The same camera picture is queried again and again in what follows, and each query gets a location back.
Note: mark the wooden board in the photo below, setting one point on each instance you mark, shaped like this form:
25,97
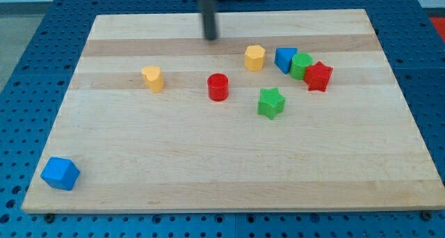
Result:
354,147

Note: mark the yellow hexagon block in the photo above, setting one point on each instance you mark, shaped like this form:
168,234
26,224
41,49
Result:
254,57

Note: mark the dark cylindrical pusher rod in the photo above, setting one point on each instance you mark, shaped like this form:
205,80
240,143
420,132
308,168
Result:
208,15

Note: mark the green star block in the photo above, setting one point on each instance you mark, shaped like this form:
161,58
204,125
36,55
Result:
270,103

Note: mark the green cylinder block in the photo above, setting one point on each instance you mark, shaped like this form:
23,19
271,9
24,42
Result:
299,64

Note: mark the blue triangle block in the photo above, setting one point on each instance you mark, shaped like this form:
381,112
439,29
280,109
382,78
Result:
283,56

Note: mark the red cylinder block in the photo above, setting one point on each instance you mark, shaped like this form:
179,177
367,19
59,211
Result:
218,87

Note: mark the blue cube block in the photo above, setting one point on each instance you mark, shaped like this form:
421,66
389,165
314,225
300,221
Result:
60,173

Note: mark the yellow heart block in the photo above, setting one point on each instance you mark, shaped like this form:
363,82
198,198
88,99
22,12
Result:
153,78

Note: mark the red star block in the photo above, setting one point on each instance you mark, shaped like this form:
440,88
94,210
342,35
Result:
317,76

